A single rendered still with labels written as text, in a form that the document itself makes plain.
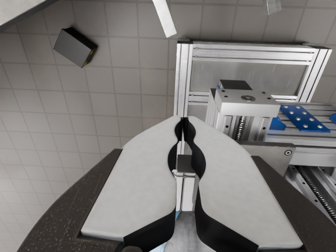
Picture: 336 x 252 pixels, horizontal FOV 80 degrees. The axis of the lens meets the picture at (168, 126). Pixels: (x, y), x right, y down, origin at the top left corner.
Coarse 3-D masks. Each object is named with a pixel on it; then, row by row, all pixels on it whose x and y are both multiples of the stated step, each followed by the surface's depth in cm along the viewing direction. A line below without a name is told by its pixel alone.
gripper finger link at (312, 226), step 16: (256, 160) 9; (272, 176) 8; (272, 192) 7; (288, 192) 7; (288, 208) 7; (304, 208) 7; (304, 224) 6; (320, 224) 6; (304, 240) 6; (320, 240) 6
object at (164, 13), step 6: (156, 0) 50; (162, 0) 50; (156, 6) 51; (162, 6) 51; (162, 12) 52; (168, 12) 52; (162, 18) 52; (168, 18) 52; (162, 24) 53; (168, 24) 53; (168, 30) 54; (174, 30) 54; (168, 36) 55
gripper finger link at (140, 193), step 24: (168, 120) 11; (144, 144) 9; (168, 144) 9; (120, 168) 8; (144, 168) 8; (168, 168) 8; (120, 192) 7; (144, 192) 7; (168, 192) 7; (96, 216) 6; (120, 216) 6; (144, 216) 6; (168, 216) 6; (120, 240) 6; (144, 240) 6
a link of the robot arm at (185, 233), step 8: (176, 216) 39; (184, 216) 39; (192, 216) 39; (176, 224) 37; (184, 224) 37; (192, 224) 37; (176, 232) 36; (184, 232) 36; (192, 232) 36; (168, 240) 36; (176, 240) 36; (184, 240) 35; (192, 240) 35; (200, 240) 35; (160, 248) 35; (168, 248) 35; (176, 248) 35; (184, 248) 35; (192, 248) 35; (200, 248) 35; (208, 248) 34
